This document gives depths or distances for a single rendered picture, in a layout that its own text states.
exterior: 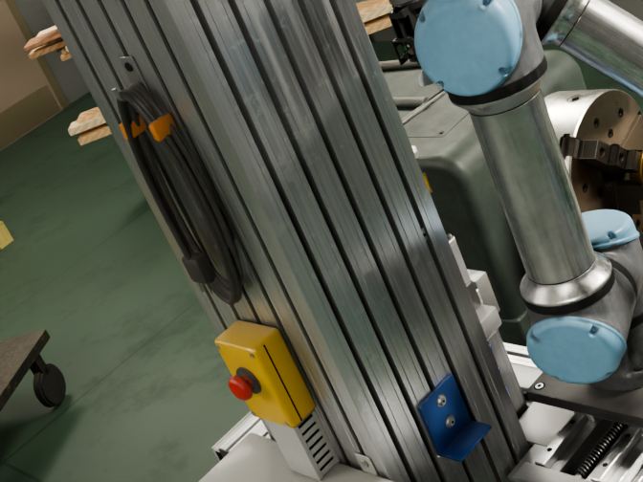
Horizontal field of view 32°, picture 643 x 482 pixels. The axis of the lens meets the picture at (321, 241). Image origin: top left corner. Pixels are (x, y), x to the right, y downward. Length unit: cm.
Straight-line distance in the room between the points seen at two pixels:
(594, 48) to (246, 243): 47
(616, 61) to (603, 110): 94
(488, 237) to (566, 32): 96
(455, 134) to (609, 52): 95
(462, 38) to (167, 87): 34
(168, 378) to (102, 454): 44
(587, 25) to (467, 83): 19
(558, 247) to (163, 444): 298
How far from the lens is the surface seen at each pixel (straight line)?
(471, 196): 221
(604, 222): 152
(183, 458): 404
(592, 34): 135
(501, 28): 119
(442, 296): 151
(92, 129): 625
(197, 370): 449
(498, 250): 228
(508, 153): 129
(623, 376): 158
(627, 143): 234
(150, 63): 129
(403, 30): 218
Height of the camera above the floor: 214
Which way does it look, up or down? 25 degrees down
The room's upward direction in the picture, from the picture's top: 24 degrees counter-clockwise
